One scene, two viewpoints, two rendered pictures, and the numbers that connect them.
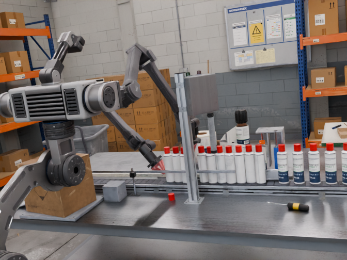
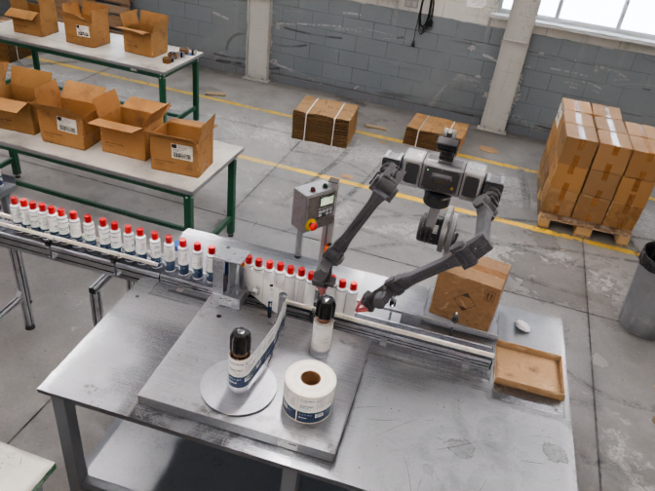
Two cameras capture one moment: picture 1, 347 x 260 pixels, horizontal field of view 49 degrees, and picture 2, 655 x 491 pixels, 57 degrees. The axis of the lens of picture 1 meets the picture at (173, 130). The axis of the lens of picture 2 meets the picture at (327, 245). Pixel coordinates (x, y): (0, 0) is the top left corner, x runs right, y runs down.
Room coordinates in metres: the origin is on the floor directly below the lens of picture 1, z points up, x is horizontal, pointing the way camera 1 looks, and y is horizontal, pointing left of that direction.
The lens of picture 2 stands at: (4.24, -0.51, 2.73)
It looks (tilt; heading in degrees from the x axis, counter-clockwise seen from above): 33 degrees down; 169
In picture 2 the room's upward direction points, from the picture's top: 7 degrees clockwise
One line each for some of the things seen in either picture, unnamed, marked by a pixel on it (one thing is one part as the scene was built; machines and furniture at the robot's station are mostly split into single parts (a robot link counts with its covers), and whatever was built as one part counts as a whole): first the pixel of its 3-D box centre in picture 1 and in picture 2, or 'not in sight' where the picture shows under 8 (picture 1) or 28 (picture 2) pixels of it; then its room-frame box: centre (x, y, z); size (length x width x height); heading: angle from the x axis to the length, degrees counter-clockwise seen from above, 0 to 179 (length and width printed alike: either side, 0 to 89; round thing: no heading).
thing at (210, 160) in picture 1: (211, 164); (299, 285); (1.98, -0.18, 0.98); 0.05 x 0.05 x 0.20
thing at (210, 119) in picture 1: (211, 132); (299, 239); (1.87, -0.19, 1.18); 0.04 x 0.04 x 0.21
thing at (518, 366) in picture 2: not in sight; (528, 368); (2.40, 0.84, 0.85); 0.30 x 0.26 x 0.04; 68
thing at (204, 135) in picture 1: (202, 143); (309, 391); (2.61, -0.20, 0.95); 0.20 x 0.20 x 0.14
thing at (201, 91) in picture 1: (198, 94); (314, 206); (1.91, -0.15, 1.38); 0.17 x 0.10 x 0.19; 123
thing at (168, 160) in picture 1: (169, 164); (351, 300); (2.08, 0.05, 0.98); 0.05 x 0.05 x 0.20
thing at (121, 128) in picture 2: not in sight; (134, 125); (0.14, -1.20, 0.96); 0.53 x 0.45 x 0.37; 157
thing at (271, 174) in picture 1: (271, 153); (231, 277); (1.95, -0.51, 1.01); 0.14 x 0.13 x 0.26; 68
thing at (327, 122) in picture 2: not in sight; (325, 121); (-2.12, 0.50, 0.16); 0.65 x 0.54 x 0.32; 70
